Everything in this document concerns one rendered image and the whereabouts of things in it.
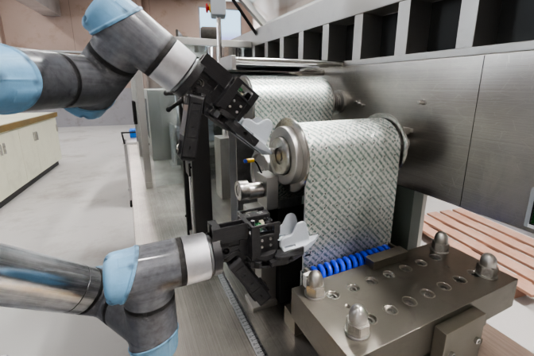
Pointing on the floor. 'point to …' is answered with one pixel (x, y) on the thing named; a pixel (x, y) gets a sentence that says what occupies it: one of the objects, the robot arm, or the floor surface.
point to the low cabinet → (26, 151)
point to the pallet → (501, 242)
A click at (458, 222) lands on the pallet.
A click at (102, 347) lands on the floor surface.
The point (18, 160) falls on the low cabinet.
